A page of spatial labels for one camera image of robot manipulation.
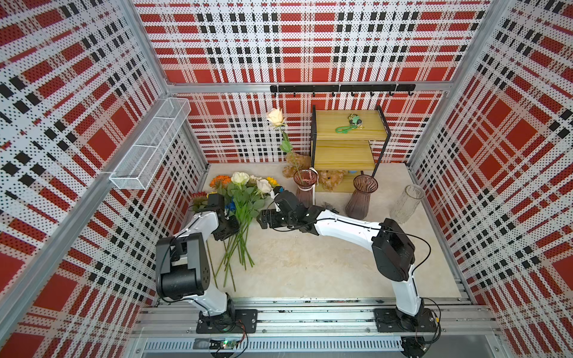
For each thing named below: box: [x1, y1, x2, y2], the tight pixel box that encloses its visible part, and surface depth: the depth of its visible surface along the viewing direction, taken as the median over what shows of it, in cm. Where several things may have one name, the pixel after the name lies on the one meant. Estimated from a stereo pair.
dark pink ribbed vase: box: [345, 174, 379, 221], surface depth 90 cm
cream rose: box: [267, 108, 303, 180], surface depth 78 cm
